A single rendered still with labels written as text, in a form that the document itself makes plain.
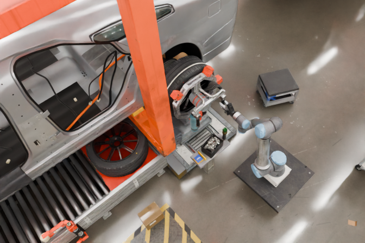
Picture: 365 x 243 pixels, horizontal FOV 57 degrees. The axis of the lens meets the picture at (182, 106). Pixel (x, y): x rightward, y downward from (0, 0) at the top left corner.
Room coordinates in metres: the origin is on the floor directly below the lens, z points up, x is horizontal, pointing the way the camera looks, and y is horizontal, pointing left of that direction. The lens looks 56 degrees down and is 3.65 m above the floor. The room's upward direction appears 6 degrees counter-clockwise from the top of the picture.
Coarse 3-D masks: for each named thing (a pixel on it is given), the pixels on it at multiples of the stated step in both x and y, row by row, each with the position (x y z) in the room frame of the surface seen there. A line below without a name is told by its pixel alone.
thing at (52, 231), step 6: (60, 222) 0.97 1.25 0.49; (66, 222) 0.96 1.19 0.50; (72, 222) 0.95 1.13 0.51; (54, 228) 0.92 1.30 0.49; (60, 228) 0.92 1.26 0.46; (72, 228) 0.90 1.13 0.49; (42, 234) 0.87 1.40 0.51; (48, 234) 0.86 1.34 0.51; (42, 240) 0.82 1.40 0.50; (78, 240) 0.89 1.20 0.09
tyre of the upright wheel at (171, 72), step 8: (184, 56) 2.30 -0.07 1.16; (192, 56) 2.33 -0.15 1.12; (176, 64) 2.19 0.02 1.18; (184, 64) 2.19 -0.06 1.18; (192, 64) 2.19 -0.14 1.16; (200, 64) 2.21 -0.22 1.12; (168, 72) 2.13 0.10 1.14; (176, 72) 2.10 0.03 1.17; (184, 72) 2.09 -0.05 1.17; (192, 72) 2.08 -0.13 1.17; (200, 72) 2.13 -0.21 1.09; (168, 80) 2.05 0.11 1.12; (176, 80) 2.02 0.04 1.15; (184, 80) 2.01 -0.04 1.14; (168, 88) 1.98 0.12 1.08; (176, 88) 1.95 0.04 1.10; (168, 96) 1.92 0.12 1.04
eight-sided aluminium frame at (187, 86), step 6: (198, 78) 2.06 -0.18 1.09; (204, 78) 2.05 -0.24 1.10; (210, 78) 2.10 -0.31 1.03; (216, 78) 2.15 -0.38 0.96; (186, 84) 1.98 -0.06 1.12; (192, 84) 1.97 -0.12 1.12; (180, 90) 1.95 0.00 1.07; (186, 90) 1.92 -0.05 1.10; (174, 102) 1.88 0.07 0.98; (180, 102) 1.87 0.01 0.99; (174, 108) 1.87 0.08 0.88; (192, 108) 2.03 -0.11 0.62; (174, 114) 1.87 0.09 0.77; (180, 114) 1.91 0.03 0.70; (186, 114) 1.95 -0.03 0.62
